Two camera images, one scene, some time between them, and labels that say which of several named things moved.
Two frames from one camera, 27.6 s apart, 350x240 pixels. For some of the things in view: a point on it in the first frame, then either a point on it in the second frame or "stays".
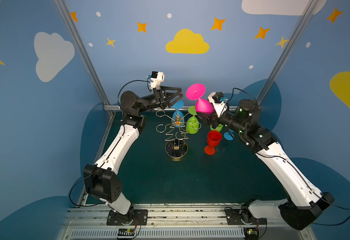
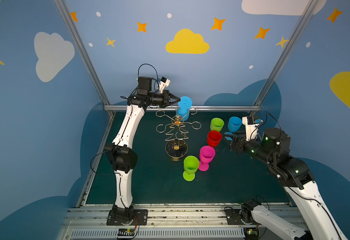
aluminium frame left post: x=68 y=19 stays
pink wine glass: x=194 y=92 to x=206 y=155
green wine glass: x=218 y=128 stays
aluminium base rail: x=173 y=221 stays
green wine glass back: x=192 y=124 to x=191 y=164
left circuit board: x=126 y=233 stays
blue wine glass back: x=178 y=118 to x=184 y=106
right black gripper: x=212 y=115 to x=235 y=143
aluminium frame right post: x=296 y=35 stays
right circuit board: x=251 y=233 stays
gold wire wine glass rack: x=176 y=146 stays
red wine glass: x=214 y=138 stays
